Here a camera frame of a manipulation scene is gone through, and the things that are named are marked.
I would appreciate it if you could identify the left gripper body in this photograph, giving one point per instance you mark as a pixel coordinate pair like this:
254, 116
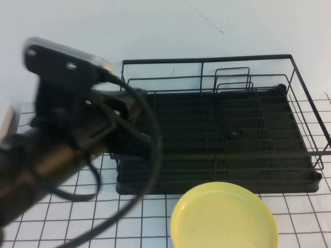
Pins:
67, 103

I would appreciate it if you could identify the beige box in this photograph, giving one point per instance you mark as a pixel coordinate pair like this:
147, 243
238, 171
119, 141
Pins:
6, 118

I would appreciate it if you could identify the black plastic drip tray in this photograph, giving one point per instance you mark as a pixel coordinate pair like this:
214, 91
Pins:
186, 124

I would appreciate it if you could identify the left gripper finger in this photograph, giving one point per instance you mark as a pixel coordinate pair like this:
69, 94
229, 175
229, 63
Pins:
132, 142
133, 103

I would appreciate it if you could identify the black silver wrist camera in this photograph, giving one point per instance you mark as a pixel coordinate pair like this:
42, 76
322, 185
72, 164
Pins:
64, 56

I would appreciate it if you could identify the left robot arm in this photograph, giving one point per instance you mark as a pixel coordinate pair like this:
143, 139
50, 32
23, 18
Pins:
31, 168

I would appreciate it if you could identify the yellow round plate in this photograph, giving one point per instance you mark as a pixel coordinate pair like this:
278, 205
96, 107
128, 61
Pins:
222, 219

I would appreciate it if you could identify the white black-grid tablecloth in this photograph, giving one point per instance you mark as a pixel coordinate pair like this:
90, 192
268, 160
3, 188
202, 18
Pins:
103, 219

